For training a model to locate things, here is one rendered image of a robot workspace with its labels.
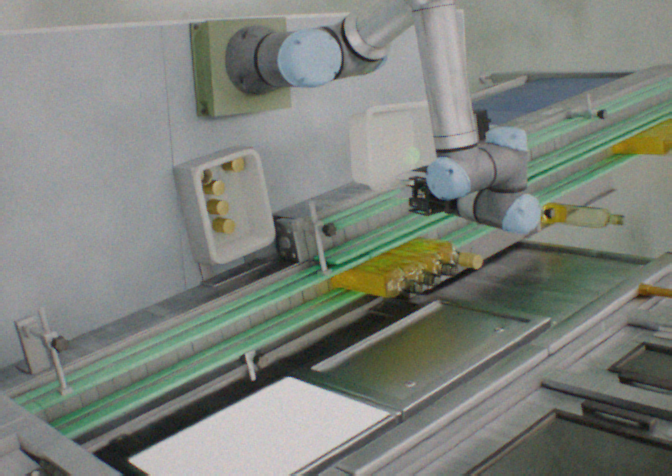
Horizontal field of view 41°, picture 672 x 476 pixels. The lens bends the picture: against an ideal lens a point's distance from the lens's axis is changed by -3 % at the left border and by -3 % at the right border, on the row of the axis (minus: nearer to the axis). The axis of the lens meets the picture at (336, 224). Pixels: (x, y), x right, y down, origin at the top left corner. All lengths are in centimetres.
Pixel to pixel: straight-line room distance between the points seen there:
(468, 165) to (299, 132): 72
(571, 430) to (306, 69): 86
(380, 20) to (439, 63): 30
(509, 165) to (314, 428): 60
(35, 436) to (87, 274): 83
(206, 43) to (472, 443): 99
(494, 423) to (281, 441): 40
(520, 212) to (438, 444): 44
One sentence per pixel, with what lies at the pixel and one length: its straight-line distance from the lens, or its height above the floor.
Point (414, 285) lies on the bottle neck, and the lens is 197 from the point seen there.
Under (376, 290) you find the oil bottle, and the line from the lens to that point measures 204.
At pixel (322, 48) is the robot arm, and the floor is 106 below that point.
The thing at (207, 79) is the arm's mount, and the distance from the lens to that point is 201.
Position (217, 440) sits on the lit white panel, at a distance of 179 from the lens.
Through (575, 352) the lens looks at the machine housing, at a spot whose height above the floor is 143.
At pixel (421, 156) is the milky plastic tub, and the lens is 205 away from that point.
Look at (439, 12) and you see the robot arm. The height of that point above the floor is 142.
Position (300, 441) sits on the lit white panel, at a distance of 172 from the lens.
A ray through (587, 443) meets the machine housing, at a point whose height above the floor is 163.
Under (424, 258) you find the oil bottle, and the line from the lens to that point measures 208.
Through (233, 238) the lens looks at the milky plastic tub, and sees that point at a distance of 210.
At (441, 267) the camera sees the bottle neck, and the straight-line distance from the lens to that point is 206.
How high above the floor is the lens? 249
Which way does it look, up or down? 49 degrees down
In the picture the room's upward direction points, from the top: 99 degrees clockwise
